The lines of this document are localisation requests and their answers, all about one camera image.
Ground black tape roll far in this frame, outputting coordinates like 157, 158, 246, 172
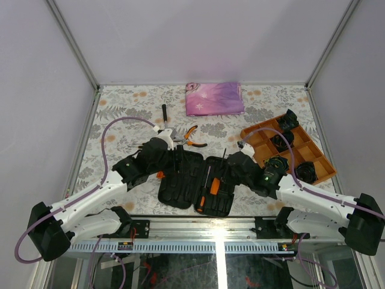
277, 109, 300, 132

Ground black tape roll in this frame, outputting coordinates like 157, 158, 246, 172
295, 161, 318, 184
277, 109, 300, 132
270, 131, 295, 152
264, 155, 289, 175

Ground orange handled long-nose pliers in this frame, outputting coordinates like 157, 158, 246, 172
174, 125, 208, 148

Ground wooden compartment tray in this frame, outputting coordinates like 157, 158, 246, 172
240, 114, 336, 184

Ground black tape roll middle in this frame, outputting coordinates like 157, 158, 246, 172
270, 131, 295, 152

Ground large black orange screwdriver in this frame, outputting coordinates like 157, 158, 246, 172
197, 166, 211, 213

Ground black tape roll near left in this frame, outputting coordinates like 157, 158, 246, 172
264, 155, 289, 175

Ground black plastic tool case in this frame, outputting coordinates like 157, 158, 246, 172
157, 150, 237, 217

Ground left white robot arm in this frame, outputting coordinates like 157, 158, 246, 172
28, 137, 183, 261

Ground folded purple cloth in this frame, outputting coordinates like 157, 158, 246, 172
185, 82, 245, 116

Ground black tape roll near right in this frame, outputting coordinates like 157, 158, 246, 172
295, 161, 318, 184

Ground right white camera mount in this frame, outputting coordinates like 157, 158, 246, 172
237, 141, 254, 158

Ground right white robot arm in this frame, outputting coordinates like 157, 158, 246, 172
225, 149, 384, 256

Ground small black handled hammer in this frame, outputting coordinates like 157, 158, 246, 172
162, 104, 177, 140

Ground aluminium front rail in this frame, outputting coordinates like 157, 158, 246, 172
45, 215, 369, 253

